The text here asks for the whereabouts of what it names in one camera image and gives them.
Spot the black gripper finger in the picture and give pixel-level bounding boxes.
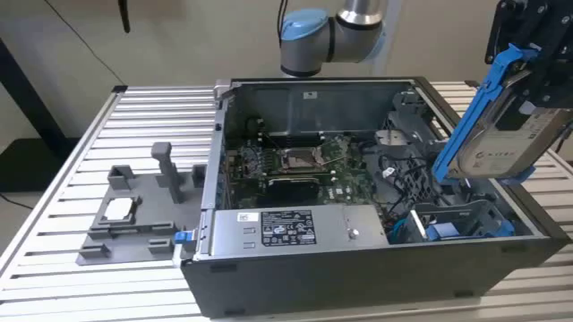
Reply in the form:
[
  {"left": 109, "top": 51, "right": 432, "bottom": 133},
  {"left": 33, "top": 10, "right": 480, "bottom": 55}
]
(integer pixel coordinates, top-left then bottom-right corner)
[{"left": 494, "top": 76, "right": 539, "bottom": 131}]

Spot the hard disk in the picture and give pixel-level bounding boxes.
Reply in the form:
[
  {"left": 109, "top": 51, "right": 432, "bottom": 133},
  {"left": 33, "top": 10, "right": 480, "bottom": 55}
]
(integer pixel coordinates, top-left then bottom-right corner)
[{"left": 431, "top": 42, "right": 573, "bottom": 186}]

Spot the black wire with white tag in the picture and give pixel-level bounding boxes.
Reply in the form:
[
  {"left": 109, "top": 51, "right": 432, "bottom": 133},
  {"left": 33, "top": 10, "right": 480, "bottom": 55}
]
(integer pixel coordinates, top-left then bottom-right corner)
[{"left": 378, "top": 147, "right": 432, "bottom": 189}]

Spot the disk bay with blue clips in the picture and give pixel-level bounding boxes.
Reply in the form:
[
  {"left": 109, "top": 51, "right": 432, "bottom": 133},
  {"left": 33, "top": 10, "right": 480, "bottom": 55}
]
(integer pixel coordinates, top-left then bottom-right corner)
[{"left": 408, "top": 197, "right": 519, "bottom": 244}]

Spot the grey metal drive cage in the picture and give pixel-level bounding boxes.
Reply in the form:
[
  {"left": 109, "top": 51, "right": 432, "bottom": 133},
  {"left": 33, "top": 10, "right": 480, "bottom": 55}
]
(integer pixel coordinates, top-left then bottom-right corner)
[{"left": 374, "top": 92, "right": 448, "bottom": 158}]

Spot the black perforated plastic shroud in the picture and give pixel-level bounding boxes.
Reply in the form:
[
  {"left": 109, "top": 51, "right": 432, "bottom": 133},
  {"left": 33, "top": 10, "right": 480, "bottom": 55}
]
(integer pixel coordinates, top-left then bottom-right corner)
[{"left": 362, "top": 147, "right": 448, "bottom": 209}]

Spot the green motherboard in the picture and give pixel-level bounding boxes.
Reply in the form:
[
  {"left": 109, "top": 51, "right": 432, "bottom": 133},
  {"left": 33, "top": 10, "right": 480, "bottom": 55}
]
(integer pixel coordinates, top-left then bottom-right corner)
[{"left": 225, "top": 133, "right": 382, "bottom": 211}]

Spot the CPU socket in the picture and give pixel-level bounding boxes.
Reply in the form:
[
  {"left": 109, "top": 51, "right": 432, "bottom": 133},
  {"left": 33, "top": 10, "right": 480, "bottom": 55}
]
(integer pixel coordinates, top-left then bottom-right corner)
[{"left": 275, "top": 146, "right": 327, "bottom": 174}]

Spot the black graphics card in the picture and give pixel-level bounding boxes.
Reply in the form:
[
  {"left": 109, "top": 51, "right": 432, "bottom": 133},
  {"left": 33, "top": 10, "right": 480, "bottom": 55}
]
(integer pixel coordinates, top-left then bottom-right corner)
[{"left": 265, "top": 176, "right": 321, "bottom": 206}]

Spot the black open PC case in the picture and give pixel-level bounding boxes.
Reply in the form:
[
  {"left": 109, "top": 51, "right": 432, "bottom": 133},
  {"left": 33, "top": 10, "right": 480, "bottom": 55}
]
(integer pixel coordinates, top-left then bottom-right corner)
[{"left": 172, "top": 76, "right": 573, "bottom": 319}]

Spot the silver power supply with labels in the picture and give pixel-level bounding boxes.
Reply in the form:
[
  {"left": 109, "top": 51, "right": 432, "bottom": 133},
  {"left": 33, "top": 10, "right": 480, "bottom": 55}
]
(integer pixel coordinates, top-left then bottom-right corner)
[{"left": 208, "top": 205, "right": 390, "bottom": 258}]

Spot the grey plastic parts rack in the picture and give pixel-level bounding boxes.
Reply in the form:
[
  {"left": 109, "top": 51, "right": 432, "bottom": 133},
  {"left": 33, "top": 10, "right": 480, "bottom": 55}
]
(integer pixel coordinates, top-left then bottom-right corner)
[{"left": 74, "top": 142, "right": 208, "bottom": 266}]

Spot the silver CPU plate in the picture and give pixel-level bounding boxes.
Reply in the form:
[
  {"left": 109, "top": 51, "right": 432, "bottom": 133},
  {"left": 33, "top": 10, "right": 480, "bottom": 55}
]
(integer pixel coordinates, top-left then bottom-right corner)
[{"left": 102, "top": 198, "right": 136, "bottom": 221}]

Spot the blue wire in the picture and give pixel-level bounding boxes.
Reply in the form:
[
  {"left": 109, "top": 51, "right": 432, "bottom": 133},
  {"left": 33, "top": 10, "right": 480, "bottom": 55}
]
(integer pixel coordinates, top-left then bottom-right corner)
[{"left": 387, "top": 216, "right": 411, "bottom": 243}]

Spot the thin black cable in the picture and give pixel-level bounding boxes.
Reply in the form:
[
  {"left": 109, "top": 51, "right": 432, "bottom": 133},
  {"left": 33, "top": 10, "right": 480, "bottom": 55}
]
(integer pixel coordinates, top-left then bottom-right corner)
[{"left": 275, "top": 0, "right": 291, "bottom": 41}]

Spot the black hanging strap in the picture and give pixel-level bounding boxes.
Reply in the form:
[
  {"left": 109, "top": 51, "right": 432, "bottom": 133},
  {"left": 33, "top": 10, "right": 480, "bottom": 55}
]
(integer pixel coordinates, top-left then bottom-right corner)
[{"left": 116, "top": 0, "right": 132, "bottom": 34}]

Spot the black desk frame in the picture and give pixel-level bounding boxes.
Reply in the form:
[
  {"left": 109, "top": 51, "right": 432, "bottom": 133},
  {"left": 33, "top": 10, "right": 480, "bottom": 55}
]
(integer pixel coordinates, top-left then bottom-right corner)
[{"left": 0, "top": 36, "right": 68, "bottom": 193}]

